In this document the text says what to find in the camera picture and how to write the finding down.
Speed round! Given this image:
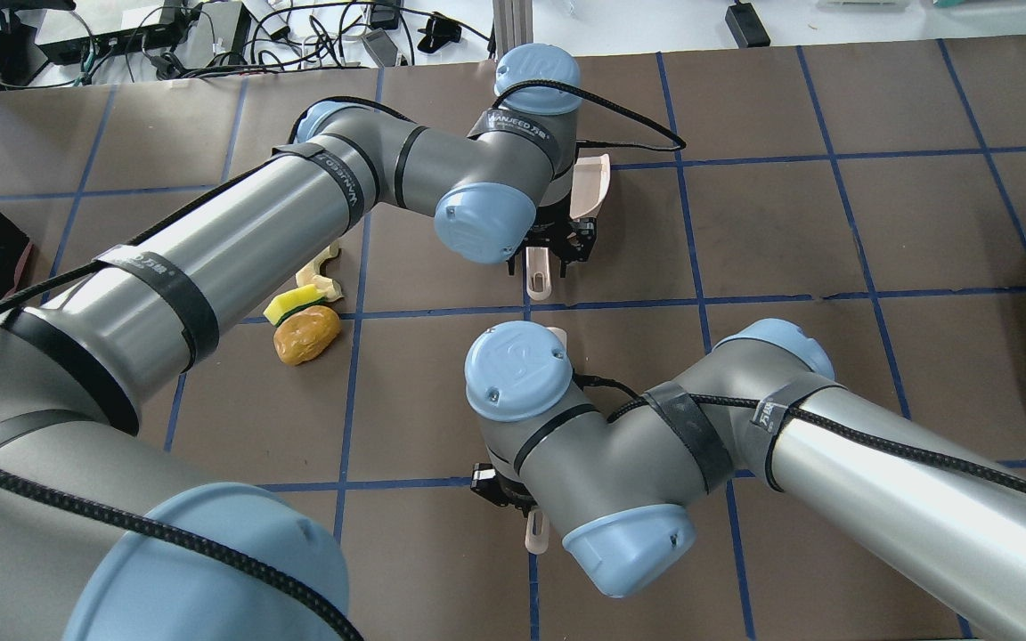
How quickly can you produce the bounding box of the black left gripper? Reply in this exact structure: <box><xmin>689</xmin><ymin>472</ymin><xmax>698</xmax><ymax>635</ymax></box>
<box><xmin>506</xmin><ymin>207</ymin><xmax>598</xmax><ymax>273</ymax></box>

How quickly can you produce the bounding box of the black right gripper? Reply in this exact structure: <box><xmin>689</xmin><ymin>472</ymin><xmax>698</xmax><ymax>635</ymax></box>
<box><xmin>469</xmin><ymin>463</ymin><xmax>538</xmax><ymax>515</ymax></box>

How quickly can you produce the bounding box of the brown potato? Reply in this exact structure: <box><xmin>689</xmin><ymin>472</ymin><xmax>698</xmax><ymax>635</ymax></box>
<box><xmin>273</xmin><ymin>305</ymin><xmax>342</xmax><ymax>366</ymax></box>

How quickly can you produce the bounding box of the cream curved croissant piece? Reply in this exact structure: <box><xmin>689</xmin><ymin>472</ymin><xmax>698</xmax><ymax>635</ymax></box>
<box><xmin>294</xmin><ymin>244</ymin><xmax>345</xmax><ymax>303</ymax></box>

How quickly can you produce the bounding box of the yellow green sponge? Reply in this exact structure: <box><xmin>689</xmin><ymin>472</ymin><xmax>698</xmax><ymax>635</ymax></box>
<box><xmin>262</xmin><ymin>284</ymin><xmax>326</xmax><ymax>326</ymax></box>

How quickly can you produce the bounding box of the beige plastic dustpan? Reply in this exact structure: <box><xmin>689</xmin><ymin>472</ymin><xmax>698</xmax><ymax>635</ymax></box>
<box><xmin>521</xmin><ymin>154</ymin><xmax>611</xmax><ymax>303</ymax></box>

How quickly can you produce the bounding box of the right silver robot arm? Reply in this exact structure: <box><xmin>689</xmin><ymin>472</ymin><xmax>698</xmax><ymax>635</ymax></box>
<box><xmin>464</xmin><ymin>318</ymin><xmax>1026</xmax><ymax>640</ymax></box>

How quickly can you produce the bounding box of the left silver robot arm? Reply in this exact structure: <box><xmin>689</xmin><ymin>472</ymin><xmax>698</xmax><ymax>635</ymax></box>
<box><xmin>0</xmin><ymin>44</ymin><xmax>585</xmax><ymax>640</ymax></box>

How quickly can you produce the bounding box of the black power adapter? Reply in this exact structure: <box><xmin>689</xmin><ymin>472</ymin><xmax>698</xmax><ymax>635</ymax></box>
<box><xmin>724</xmin><ymin>1</ymin><xmax>772</xmax><ymax>49</ymax></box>

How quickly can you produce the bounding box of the aluminium frame post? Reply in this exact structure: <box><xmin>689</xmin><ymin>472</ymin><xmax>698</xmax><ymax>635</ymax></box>
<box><xmin>490</xmin><ymin>0</ymin><xmax>534</xmax><ymax>61</ymax></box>

